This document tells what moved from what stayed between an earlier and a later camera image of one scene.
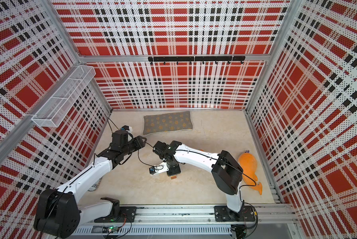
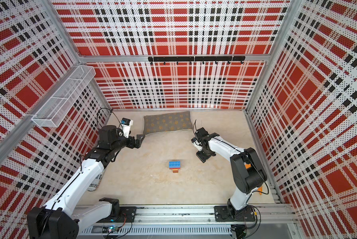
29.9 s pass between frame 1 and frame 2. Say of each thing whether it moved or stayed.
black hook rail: stayed
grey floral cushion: stayed
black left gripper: moved
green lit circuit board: stayed
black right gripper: moved
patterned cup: stayed
